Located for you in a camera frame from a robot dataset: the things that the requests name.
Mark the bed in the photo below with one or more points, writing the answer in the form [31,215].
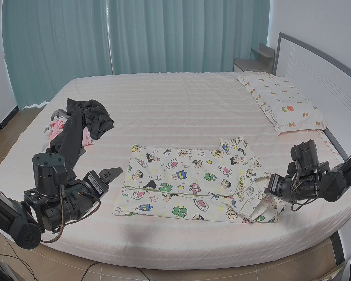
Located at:
[178,107]

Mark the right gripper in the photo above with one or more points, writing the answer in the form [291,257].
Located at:
[283,186]

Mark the pile of clothes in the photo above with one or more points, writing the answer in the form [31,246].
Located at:
[73,133]

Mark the white printed pyjama top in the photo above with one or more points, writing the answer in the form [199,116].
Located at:
[187,186]

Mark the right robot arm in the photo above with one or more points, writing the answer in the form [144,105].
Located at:
[339,180]

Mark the blue-green curtain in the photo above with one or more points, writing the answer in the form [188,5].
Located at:
[58,39]
[187,25]

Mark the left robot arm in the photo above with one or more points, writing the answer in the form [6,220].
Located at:
[48,171]

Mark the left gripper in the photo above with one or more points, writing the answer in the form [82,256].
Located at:
[82,195]

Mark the grey bedside table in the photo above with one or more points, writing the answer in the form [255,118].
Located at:
[248,64]

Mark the white printed pillow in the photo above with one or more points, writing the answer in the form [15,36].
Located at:
[280,101]

